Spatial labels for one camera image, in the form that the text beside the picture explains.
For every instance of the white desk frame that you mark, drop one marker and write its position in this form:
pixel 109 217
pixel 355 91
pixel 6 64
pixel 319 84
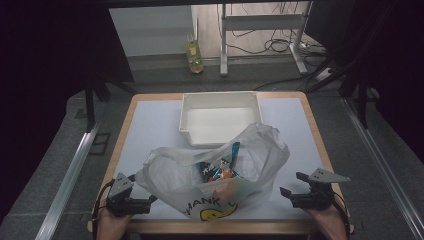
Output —
pixel 260 22

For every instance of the person's left hand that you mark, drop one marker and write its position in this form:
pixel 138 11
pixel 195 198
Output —
pixel 110 225

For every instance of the black metal stand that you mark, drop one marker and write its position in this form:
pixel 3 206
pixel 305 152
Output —
pixel 361 100
pixel 89 106

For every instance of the white table mat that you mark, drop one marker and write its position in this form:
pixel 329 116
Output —
pixel 156 126

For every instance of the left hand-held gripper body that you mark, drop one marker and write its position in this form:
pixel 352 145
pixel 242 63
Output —
pixel 125 205

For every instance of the green bottle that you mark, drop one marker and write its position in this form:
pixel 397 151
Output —
pixel 194 55

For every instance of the aluminium rail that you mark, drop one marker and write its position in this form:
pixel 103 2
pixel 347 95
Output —
pixel 383 166
pixel 66 186

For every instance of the white power strip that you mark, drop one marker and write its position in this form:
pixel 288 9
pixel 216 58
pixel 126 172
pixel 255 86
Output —
pixel 323 75

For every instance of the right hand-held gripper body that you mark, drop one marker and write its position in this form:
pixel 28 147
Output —
pixel 313 198

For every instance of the person's right hand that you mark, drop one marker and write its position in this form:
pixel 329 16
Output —
pixel 328 223

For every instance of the dark curtain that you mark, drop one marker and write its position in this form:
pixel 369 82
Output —
pixel 43 83
pixel 396 66

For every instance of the white plastic bin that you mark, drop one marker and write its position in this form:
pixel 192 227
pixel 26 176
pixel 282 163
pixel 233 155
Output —
pixel 216 121

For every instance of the dark floor plate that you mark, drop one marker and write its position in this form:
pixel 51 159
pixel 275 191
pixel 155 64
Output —
pixel 99 144

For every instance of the blue orange snack packet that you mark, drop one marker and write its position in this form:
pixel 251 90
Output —
pixel 216 171

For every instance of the translucent white plastic bag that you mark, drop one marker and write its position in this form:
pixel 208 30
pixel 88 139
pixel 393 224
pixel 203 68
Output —
pixel 166 173

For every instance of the wooden table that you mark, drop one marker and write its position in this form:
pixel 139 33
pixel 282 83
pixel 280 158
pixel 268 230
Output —
pixel 216 227

